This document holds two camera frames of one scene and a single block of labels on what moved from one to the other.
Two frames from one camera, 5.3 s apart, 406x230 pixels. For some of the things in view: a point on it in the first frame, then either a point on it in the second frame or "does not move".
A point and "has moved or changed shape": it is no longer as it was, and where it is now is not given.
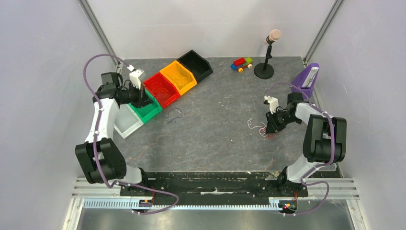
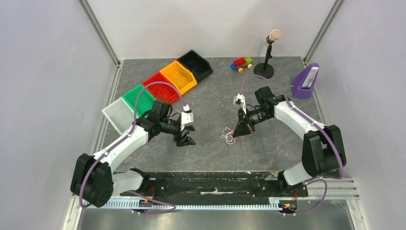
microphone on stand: (265, 71) does not move
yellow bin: (182, 77) does not move
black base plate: (217, 188) does not move
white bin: (126, 120) does not move
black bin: (197, 64) does not move
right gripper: (274, 117) -> (244, 120)
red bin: (159, 86) does not move
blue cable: (175, 118) has moved or changed shape
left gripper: (142, 98) -> (186, 140)
